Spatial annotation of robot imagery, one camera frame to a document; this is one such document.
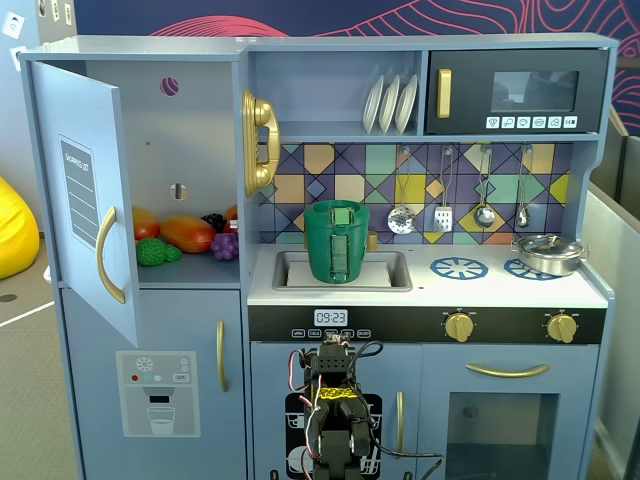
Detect purple toy grapes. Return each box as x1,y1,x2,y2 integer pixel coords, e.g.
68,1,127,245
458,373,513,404
210,231,241,262

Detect large orange toy mango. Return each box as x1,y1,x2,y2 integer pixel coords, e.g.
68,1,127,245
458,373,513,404
159,214,217,254

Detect gold dishwasher door handle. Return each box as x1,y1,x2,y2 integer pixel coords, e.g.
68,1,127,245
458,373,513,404
395,390,406,454

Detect blue toy play kitchen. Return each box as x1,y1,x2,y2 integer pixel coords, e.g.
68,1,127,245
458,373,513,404
18,32,622,480

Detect black USB cable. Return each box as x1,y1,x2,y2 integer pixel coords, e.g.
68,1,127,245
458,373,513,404
372,434,447,480

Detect black toy microwave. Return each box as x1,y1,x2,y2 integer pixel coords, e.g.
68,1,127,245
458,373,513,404
424,47,612,137

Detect long gold fridge door handle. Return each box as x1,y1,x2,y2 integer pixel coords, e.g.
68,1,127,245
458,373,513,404
95,205,127,305

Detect open blue fridge door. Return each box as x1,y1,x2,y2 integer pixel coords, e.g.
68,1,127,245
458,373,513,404
29,60,140,350

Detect grey toy sink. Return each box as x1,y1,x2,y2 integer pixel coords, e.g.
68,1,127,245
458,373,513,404
271,249,414,293

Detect gold toy telephone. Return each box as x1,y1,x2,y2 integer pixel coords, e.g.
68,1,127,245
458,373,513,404
241,88,283,198

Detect small steel spoon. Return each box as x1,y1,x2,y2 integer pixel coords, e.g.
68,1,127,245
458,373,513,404
514,143,533,230

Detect green ribbed recipient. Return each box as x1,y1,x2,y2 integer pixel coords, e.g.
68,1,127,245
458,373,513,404
303,199,373,285

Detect small steel pot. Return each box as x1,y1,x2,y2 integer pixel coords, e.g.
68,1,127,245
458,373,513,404
510,239,587,278

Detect gold oven handle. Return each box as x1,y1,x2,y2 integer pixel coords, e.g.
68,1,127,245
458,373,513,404
465,362,551,379

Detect gold microwave handle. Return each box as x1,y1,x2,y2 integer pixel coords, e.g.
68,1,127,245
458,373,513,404
436,67,453,120

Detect steel perforated skimmer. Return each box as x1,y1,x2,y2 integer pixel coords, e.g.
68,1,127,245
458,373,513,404
386,144,418,236

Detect gold stove knob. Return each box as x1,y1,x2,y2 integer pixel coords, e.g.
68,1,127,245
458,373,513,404
444,311,475,344
545,312,577,345

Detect short gold fridge door handle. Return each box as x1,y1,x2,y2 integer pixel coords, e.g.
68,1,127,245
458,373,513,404
215,319,230,393

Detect green toy broccoli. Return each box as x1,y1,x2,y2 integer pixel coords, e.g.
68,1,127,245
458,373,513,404
135,236,184,268

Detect grey desk divider panel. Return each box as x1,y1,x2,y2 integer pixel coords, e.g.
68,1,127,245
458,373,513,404
586,181,640,480

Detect yellow beanbag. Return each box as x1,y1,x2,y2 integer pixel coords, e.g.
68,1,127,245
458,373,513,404
0,175,41,281

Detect white toy plate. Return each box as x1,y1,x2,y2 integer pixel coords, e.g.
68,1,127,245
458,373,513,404
361,74,386,136
394,73,420,135
378,74,402,135

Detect steel slotted spatula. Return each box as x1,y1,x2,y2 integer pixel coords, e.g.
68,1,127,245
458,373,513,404
432,144,455,234

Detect small red yellow toy fruit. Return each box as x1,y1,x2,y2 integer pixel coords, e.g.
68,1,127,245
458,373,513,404
131,205,162,242

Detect steel ladle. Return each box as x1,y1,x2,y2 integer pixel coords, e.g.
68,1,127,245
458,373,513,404
472,144,498,230

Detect steel pot lid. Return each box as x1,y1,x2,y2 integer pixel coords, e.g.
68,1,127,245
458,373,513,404
516,233,582,257

